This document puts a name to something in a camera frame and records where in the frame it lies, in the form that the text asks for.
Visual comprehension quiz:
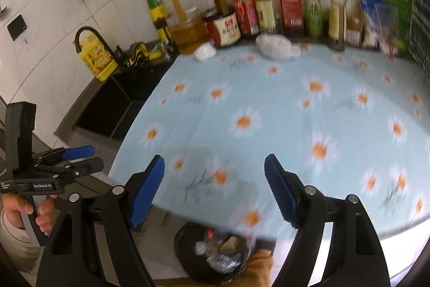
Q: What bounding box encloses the blue daisy print tablecloth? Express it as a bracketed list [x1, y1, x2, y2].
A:
[107, 38, 430, 240]

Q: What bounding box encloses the small white plastic bag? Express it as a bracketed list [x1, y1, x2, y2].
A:
[193, 41, 217, 62]

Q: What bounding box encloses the green plastic bag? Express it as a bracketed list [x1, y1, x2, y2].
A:
[386, 0, 414, 52]

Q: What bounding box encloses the large cooking oil jug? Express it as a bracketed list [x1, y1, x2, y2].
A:
[167, 0, 209, 55]

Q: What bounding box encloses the patterned woven cloth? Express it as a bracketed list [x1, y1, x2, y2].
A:
[408, 0, 430, 72]

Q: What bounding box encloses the person's left hand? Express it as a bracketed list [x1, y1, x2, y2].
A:
[3, 195, 56, 237]

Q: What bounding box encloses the black bag lined bin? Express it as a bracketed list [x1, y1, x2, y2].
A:
[173, 221, 259, 285]

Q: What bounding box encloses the green yellow bottle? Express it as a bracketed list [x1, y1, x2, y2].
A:
[143, 0, 169, 42]

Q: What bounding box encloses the green label bottle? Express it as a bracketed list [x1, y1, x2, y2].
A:
[302, 0, 325, 38]

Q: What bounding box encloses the black kitchen sink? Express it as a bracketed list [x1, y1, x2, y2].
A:
[76, 55, 176, 140]

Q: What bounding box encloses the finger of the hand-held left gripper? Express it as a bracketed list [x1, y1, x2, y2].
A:
[32, 145, 95, 165]
[34, 157, 105, 180]

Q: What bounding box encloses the dark sauce jar red label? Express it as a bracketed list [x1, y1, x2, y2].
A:
[202, 0, 242, 48]

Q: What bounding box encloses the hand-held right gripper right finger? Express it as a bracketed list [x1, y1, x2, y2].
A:
[264, 153, 387, 287]

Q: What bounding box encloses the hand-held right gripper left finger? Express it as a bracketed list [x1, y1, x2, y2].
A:
[36, 154, 166, 287]

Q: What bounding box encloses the black wall socket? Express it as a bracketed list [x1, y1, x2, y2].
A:
[7, 15, 28, 41]

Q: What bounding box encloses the brown paper cup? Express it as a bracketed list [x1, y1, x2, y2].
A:
[222, 236, 246, 254]

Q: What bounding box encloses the black and yellow rag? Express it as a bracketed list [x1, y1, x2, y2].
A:
[116, 41, 152, 68]

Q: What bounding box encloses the person's left forearm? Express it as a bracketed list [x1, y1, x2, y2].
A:
[0, 210, 38, 269]

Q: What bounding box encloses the yellow detergent jug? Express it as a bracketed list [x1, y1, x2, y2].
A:
[74, 26, 119, 82]

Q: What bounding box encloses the yellow label bottle gold cap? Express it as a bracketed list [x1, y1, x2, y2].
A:
[327, 0, 347, 51]

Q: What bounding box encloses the small brown jar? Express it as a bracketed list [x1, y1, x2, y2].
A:
[346, 16, 364, 46]

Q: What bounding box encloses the blue white plastic bag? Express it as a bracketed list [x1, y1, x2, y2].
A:
[360, 0, 397, 49]

